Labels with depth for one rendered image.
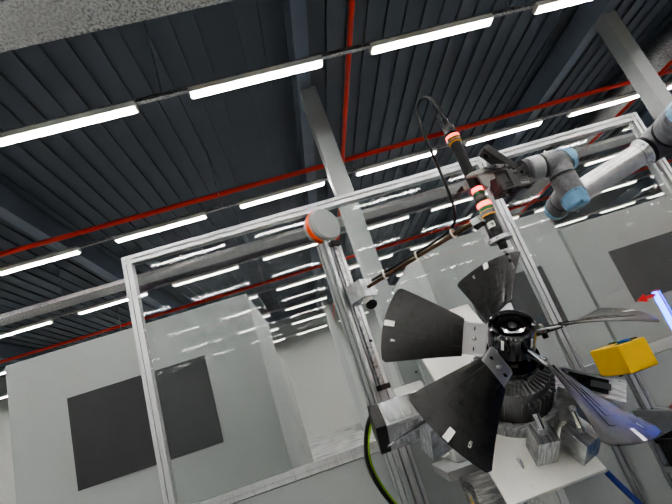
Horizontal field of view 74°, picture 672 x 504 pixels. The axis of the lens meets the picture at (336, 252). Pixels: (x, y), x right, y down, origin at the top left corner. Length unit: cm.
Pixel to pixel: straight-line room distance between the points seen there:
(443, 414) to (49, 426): 277
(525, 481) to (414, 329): 46
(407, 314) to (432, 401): 33
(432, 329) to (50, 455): 268
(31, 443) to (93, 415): 39
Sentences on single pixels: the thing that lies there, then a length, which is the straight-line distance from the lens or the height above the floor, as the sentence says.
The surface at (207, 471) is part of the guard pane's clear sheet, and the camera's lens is 198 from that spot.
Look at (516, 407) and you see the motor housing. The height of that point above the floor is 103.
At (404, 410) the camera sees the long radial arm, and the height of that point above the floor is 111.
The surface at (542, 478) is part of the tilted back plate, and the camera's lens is 133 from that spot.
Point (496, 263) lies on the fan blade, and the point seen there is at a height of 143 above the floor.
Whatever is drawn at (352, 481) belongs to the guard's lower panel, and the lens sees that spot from 192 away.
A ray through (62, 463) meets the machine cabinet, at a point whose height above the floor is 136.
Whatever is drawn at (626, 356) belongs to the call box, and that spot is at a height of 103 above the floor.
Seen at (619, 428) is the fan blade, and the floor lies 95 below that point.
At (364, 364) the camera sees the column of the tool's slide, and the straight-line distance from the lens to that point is 175.
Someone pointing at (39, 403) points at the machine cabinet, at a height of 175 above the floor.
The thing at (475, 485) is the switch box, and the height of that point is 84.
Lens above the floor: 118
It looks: 18 degrees up
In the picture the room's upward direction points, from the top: 19 degrees counter-clockwise
